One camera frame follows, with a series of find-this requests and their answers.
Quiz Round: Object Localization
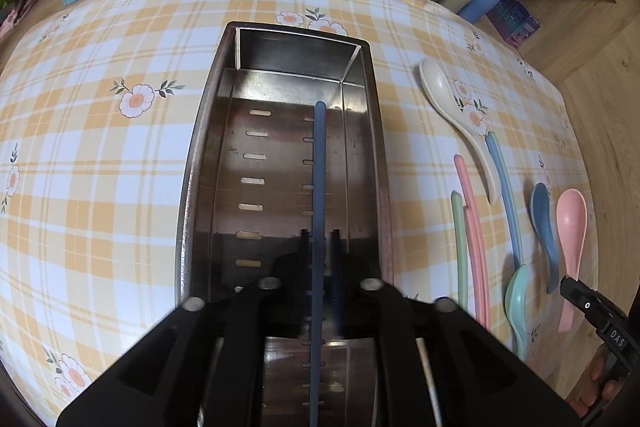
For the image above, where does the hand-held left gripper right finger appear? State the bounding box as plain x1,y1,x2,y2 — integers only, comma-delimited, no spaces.
327,229,583,427

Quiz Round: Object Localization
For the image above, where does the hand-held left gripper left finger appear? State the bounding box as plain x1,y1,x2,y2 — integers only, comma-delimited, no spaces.
56,229,316,427

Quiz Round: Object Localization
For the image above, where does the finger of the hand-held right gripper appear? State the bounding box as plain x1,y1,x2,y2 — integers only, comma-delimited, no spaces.
560,274,601,325

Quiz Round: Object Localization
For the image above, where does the green plastic spoon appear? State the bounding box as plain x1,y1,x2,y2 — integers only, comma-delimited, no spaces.
504,263,530,360

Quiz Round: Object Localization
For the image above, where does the pink plastic spoon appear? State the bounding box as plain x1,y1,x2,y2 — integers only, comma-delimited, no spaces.
555,188,588,333

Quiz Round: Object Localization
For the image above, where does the blue plastic spoon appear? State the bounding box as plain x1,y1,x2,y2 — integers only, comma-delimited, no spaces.
530,183,561,295

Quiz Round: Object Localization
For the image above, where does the dark blue chopstick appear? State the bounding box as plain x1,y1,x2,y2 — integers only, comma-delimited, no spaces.
309,102,329,427

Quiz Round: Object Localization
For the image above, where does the green chopstick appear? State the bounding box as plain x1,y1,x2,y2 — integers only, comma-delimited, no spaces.
451,191,469,310

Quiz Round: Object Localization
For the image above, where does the light blue chopstick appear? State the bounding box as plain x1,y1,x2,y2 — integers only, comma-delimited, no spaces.
485,132,525,269

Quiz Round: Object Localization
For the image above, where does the stainless steel utensil tray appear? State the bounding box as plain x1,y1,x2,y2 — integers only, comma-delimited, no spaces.
175,21,396,427

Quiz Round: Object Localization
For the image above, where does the person's right hand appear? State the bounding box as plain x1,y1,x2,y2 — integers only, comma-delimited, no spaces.
575,347,626,418

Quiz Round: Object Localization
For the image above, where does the cream plastic spoon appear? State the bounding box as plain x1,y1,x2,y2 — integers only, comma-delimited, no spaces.
419,57,502,205

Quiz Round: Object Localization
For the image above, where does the plaid floral tablecloth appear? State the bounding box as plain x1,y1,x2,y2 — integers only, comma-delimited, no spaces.
0,0,601,427

